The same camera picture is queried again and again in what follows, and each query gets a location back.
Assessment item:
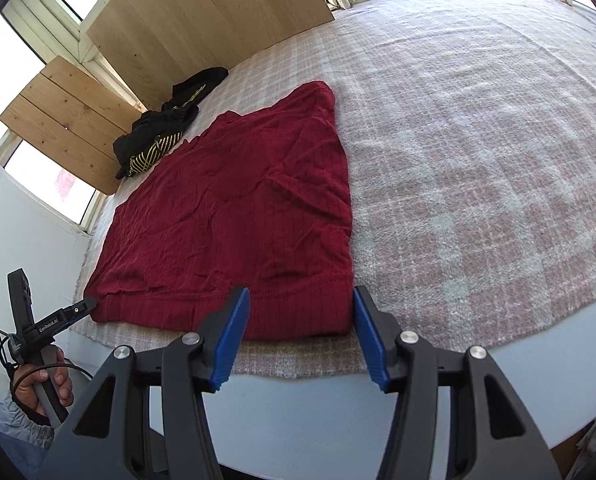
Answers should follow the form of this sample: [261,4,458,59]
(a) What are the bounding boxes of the person's left hand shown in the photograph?
[12,358,75,418]

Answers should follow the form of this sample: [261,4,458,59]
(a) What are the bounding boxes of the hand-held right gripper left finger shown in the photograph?
[38,286,251,480]

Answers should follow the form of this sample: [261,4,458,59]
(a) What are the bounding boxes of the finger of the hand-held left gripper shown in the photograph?
[59,297,98,326]

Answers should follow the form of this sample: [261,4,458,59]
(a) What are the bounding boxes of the light wooden board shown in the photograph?
[85,0,336,111]

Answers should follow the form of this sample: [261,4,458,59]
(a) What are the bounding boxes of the pine plank board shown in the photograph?
[0,55,146,196]

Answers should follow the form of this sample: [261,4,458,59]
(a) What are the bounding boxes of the black cable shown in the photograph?
[0,327,95,411]

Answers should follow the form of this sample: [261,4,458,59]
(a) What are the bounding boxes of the person's left forearm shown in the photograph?
[0,392,54,448]

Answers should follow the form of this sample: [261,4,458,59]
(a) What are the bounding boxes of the black pants yellow stripes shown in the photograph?
[113,66,229,180]

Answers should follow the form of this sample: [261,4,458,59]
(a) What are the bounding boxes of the person's blue trousers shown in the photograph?
[0,427,54,480]

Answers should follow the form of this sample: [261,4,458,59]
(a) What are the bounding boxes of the dark red ribbed shirt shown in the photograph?
[84,81,355,339]

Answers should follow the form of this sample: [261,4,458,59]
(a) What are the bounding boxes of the pink plaid blanket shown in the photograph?
[73,0,596,378]

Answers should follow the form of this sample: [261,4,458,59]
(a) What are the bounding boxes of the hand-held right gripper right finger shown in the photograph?
[353,285,563,480]

